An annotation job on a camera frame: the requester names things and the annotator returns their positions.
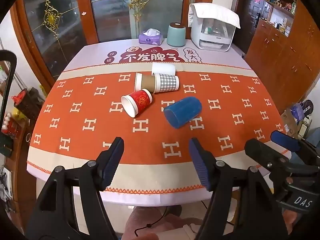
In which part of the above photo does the red box with white beads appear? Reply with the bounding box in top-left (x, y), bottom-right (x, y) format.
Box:
top-left (1, 114), bottom-right (22, 137)

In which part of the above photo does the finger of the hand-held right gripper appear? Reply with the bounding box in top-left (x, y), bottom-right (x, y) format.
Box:
top-left (244, 138), bottom-right (291, 173)
top-left (271, 130), bottom-right (320, 165)

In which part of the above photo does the purple tissue box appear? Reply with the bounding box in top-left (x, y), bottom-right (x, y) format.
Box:
top-left (138, 28), bottom-right (164, 46)

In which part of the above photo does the teal canister with brown lid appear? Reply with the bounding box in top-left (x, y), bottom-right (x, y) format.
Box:
top-left (166, 22), bottom-right (186, 47)

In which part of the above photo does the person's leg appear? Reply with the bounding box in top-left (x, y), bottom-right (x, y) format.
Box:
top-left (124, 204), bottom-right (208, 240)

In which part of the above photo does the white folded towel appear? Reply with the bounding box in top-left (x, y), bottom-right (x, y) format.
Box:
top-left (188, 3), bottom-right (241, 29)

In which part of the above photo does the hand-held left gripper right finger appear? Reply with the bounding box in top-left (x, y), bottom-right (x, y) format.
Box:
top-left (189, 137), bottom-right (288, 240)

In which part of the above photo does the red paper cup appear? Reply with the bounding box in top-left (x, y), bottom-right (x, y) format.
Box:
top-left (121, 89), bottom-right (153, 118)

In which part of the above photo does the dark entrance door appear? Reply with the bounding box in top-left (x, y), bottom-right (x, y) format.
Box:
top-left (240, 0), bottom-right (270, 54)

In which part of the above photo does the wooden cabinet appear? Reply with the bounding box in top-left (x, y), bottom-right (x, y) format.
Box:
top-left (246, 4), bottom-right (320, 112)

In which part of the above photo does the wooden glass door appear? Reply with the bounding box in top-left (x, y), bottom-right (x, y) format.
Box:
top-left (10, 0), bottom-right (99, 85)
top-left (84, 0), bottom-right (213, 46)

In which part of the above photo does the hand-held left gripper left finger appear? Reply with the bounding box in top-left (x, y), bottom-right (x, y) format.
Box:
top-left (25, 137), bottom-right (125, 240)

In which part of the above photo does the white paper cup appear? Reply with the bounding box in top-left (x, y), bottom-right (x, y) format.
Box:
top-left (151, 63), bottom-right (176, 76)

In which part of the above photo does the blue plastic cup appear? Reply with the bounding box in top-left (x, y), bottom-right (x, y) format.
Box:
top-left (163, 96), bottom-right (202, 130)

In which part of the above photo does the wall shelf with small goods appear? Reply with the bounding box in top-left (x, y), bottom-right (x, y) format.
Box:
top-left (259, 0), bottom-right (298, 38)

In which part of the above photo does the checked paper cup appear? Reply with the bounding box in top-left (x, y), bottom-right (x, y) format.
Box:
top-left (153, 73), bottom-right (180, 94)

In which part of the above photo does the black cable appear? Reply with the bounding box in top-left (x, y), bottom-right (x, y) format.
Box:
top-left (134, 206), bottom-right (171, 237)

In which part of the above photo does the dark basket with red decoration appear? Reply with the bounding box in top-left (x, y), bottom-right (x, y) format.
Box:
top-left (10, 87), bottom-right (44, 121)

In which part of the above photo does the cardboard box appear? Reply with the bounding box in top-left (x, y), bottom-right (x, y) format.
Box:
top-left (279, 107), bottom-right (301, 137)

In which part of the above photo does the blue bag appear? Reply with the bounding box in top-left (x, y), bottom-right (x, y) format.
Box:
top-left (290, 103), bottom-right (305, 124)

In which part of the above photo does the brown paper cup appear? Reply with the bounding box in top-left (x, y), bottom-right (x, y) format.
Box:
top-left (134, 72), bottom-right (156, 93)

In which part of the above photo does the white countertop appliance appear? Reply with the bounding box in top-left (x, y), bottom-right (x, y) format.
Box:
top-left (191, 17), bottom-right (237, 52)

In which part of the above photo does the orange patterned tablecloth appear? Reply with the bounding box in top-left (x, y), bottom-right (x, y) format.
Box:
top-left (26, 39), bottom-right (292, 203)

